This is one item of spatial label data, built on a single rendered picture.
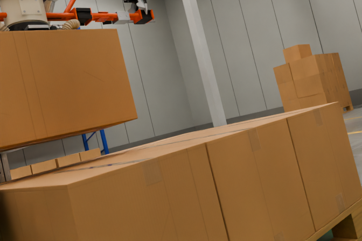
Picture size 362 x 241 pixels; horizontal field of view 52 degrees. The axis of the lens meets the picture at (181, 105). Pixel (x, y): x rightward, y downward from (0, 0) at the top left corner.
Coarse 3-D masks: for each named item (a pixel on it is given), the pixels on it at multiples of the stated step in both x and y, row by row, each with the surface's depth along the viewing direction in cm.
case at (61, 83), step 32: (0, 32) 129; (32, 32) 136; (64, 32) 144; (96, 32) 152; (0, 64) 127; (32, 64) 134; (64, 64) 141; (96, 64) 149; (0, 96) 125; (32, 96) 131; (64, 96) 139; (96, 96) 147; (128, 96) 156; (0, 128) 123; (32, 128) 129; (64, 128) 136; (96, 128) 154
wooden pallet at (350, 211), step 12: (360, 204) 147; (348, 216) 142; (360, 216) 145; (324, 228) 127; (336, 228) 146; (348, 228) 142; (360, 228) 143; (312, 240) 122; (336, 240) 144; (348, 240) 141; (360, 240) 141
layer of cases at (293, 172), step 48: (144, 144) 204; (192, 144) 102; (240, 144) 108; (288, 144) 124; (336, 144) 144; (0, 192) 111; (48, 192) 81; (96, 192) 77; (144, 192) 84; (192, 192) 93; (240, 192) 105; (288, 192) 119; (336, 192) 137; (0, 240) 119; (48, 240) 86; (96, 240) 75; (144, 240) 82; (192, 240) 90; (240, 240) 101; (288, 240) 114
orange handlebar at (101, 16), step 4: (0, 12) 147; (4, 12) 148; (100, 12) 175; (104, 12) 176; (0, 16) 147; (4, 16) 148; (48, 16) 159; (52, 16) 160; (56, 16) 161; (60, 16) 162; (64, 16) 164; (68, 16) 165; (72, 16) 166; (96, 16) 174; (100, 16) 175; (104, 16) 176; (108, 16) 178; (112, 16) 179; (116, 16) 180; (132, 16) 186; (136, 16) 188; (0, 20) 151; (48, 20) 163; (52, 20) 165; (56, 20) 166; (60, 20) 167; (64, 20) 168; (96, 20) 178; (100, 20) 179; (104, 20) 180
